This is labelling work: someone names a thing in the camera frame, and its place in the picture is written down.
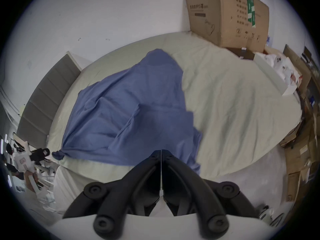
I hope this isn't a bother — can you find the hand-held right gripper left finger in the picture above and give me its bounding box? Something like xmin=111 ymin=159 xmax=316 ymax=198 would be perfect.
xmin=62 ymin=150 xmax=162 ymax=236

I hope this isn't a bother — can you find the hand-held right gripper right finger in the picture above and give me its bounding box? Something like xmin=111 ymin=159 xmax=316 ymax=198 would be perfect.
xmin=162 ymin=150 xmax=260 ymax=237

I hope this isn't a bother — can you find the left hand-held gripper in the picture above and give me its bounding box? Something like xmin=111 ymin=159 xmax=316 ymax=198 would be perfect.
xmin=12 ymin=142 xmax=51 ymax=173

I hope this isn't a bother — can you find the blue shirt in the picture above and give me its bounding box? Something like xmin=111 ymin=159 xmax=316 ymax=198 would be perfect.
xmin=52 ymin=48 xmax=203 ymax=175

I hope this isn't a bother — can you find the grey padded headboard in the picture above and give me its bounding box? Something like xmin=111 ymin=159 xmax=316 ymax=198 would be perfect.
xmin=16 ymin=53 xmax=82 ymax=143

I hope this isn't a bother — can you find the bed with beige sheet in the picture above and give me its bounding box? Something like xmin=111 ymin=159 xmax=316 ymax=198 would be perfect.
xmin=46 ymin=31 xmax=303 ymax=214

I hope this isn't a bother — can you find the pile of flattened cardboard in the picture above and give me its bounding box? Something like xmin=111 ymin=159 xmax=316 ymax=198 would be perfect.
xmin=279 ymin=44 xmax=320 ymax=202

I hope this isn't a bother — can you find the white open box with items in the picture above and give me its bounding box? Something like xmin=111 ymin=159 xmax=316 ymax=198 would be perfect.
xmin=253 ymin=51 xmax=301 ymax=96

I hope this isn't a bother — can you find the large brown cardboard carton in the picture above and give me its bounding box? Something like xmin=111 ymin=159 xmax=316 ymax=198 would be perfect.
xmin=184 ymin=0 xmax=270 ymax=54

